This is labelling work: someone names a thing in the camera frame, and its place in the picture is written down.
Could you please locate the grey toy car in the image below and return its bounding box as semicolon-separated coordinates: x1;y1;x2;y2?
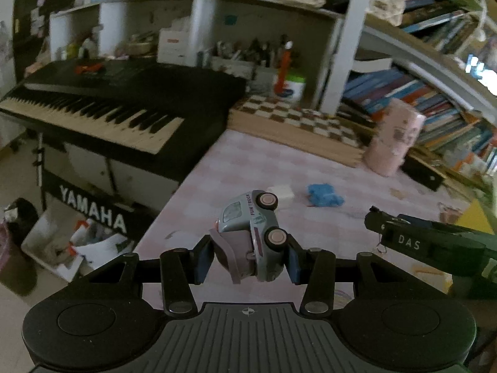
209;190;288;285

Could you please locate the white charger plug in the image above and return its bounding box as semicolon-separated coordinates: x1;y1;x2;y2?
266;184;295;209

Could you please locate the yellow cardboard box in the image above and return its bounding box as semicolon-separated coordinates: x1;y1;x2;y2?
455;199;497;235

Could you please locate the pink checkered table mat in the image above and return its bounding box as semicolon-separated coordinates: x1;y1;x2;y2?
136;131;468;272

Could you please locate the black binder clip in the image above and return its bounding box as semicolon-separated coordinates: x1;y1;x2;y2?
375;236;387;255

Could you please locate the dark wooden case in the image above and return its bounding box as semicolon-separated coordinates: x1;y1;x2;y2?
400;156;446;191

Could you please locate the wooden chess board box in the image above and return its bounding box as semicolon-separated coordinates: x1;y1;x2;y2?
227;95;364;168

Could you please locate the pink cylindrical container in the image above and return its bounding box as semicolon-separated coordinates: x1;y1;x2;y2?
363;99;426;177

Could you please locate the black Yamaha keyboard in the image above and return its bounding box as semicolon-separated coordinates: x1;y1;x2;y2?
1;59;247;182

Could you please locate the white green-lid jar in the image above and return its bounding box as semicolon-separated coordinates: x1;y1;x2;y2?
275;72;307;105

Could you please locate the red white-capped bottle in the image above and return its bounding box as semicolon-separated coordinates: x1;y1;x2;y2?
274;40;293;95

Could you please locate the white bookshelf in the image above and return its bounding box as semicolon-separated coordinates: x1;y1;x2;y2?
312;0;496;124

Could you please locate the white pearl handbag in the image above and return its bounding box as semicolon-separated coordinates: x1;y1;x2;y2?
367;0;405;27

